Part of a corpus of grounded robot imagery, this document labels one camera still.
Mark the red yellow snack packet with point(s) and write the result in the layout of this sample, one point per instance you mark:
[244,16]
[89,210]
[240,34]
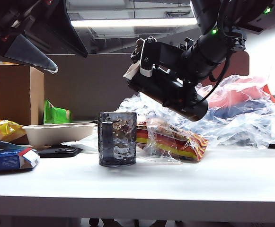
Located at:
[187,146]

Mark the brown desk partition panel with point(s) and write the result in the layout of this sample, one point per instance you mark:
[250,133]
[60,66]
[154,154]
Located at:
[92,82]

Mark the long ceiling light tube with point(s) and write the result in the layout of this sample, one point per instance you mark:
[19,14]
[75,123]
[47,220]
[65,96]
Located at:
[132,23]

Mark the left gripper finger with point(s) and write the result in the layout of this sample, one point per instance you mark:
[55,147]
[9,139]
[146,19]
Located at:
[26,52]
[61,28]

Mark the beige paper bowl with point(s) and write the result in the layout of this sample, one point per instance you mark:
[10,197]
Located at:
[56,134]

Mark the orange cloth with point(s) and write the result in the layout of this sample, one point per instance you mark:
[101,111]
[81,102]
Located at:
[234,94]

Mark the brown cardboard box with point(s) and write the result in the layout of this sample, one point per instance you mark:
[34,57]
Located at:
[19,94]

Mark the large clear plastic bag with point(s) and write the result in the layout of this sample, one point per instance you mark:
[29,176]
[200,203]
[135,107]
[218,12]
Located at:
[246,127]

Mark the blue package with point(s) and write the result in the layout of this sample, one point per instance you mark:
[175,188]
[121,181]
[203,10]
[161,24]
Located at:
[234,111]

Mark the dark textured glass cup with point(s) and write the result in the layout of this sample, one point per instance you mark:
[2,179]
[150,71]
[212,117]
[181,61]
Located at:
[118,142]

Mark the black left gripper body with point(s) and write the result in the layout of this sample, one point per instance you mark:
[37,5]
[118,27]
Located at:
[7,21]

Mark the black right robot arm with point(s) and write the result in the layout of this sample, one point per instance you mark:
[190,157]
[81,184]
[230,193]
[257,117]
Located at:
[206,54]

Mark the black thermos flask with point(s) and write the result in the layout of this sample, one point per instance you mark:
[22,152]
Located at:
[175,92]

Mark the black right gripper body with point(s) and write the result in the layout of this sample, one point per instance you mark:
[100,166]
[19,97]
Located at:
[190,89]

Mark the blue cardboard box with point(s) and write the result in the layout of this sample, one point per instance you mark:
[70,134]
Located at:
[2,160]

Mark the yellow snack bag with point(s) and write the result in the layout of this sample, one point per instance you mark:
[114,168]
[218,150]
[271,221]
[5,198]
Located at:
[2,130]

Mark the black smartphone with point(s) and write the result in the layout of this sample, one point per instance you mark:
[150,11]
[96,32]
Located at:
[61,151]

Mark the reddish brown board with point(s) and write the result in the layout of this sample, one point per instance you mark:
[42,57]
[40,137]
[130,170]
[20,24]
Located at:
[239,63]

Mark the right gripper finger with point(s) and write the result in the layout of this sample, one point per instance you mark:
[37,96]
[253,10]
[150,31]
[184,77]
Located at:
[165,56]
[172,102]

